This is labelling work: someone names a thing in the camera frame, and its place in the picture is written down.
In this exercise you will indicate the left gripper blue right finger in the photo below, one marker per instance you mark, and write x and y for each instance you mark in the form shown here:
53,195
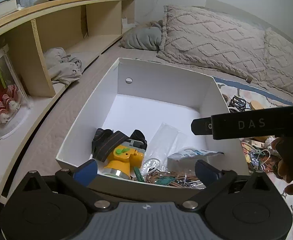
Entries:
206,173

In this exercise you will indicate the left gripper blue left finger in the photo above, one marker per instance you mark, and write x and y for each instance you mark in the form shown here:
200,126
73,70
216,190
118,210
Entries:
86,172

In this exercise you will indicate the yellow headlamp flashlight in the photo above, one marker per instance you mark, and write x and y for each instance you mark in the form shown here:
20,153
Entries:
122,153

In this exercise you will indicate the green plastic clothespin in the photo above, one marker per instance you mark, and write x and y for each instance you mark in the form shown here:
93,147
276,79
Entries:
138,174

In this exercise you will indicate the person's right hand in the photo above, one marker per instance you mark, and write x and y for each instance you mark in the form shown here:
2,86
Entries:
284,164

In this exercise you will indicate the round wooden lid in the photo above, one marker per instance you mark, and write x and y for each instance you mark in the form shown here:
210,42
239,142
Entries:
255,105

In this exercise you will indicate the clear bag with masks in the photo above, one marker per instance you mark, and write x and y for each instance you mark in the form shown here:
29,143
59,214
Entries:
165,152

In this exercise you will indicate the right beige textured pillow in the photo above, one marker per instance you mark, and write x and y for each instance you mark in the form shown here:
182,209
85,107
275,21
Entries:
278,55

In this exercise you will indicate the beige textured pillow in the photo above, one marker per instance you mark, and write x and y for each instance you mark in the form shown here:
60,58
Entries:
203,38
278,55

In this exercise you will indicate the white storage box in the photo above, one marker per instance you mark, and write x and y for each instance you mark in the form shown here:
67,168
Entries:
136,94

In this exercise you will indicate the doll in clear box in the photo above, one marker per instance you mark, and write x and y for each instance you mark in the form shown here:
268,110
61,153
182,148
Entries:
14,103

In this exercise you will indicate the grey cloth on shelf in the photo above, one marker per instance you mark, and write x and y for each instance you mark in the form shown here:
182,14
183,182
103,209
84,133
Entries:
62,67

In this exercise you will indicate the left beige textured pillow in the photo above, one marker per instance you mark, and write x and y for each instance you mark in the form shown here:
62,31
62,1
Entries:
203,38

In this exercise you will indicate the left wooden bedside shelf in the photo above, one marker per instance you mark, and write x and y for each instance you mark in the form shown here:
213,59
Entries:
78,26

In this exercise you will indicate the grey small cushion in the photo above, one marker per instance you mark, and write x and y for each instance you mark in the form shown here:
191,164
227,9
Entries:
147,36

